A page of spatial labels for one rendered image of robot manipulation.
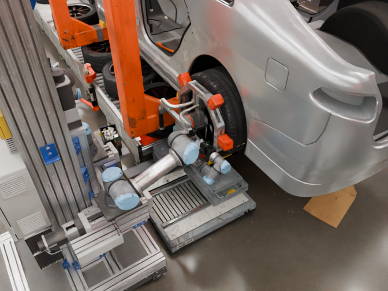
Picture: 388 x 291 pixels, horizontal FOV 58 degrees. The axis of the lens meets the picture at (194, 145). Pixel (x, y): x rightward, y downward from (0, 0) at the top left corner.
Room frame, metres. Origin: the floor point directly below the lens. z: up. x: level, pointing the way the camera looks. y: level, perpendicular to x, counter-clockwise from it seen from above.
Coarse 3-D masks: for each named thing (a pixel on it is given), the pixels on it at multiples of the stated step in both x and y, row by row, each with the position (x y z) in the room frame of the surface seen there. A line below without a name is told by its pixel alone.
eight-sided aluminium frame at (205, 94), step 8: (184, 88) 2.22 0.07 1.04; (192, 88) 2.12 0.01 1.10; (200, 88) 2.11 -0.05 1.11; (184, 96) 2.30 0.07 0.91; (200, 96) 2.03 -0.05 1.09; (208, 96) 1.99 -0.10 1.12; (208, 112) 1.94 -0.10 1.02; (216, 112) 1.94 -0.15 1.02; (216, 120) 1.89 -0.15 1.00; (216, 128) 1.86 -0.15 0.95; (224, 128) 1.88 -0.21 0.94; (192, 136) 2.17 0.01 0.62; (216, 136) 1.86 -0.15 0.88; (216, 144) 1.85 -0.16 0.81
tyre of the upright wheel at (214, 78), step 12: (204, 72) 2.25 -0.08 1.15; (216, 72) 2.21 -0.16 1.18; (228, 72) 2.22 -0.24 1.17; (204, 84) 2.14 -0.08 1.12; (216, 84) 2.06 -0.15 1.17; (228, 84) 2.08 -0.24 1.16; (228, 96) 2.00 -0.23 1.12; (228, 108) 1.93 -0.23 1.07; (240, 108) 1.96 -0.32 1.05; (228, 120) 1.89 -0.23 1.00; (240, 120) 1.91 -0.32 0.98; (228, 132) 1.88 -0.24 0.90; (240, 132) 1.88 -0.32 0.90; (240, 144) 1.91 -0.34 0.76
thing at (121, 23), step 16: (112, 0) 2.25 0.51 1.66; (128, 0) 2.31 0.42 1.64; (112, 16) 2.25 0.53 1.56; (128, 16) 2.30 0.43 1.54; (112, 32) 2.29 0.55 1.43; (128, 32) 2.29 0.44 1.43; (112, 48) 2.34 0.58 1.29; (128, 48) 2.29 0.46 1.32; (128, 64) 2.28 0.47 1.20; (128, 80) 2.27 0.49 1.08; (128, 96) 2.26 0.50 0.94; (128, 112) 2.25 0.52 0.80; (144, 112) 2.32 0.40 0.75; (128, 128) 2.27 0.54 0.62; (144, 128) 2.31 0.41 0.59
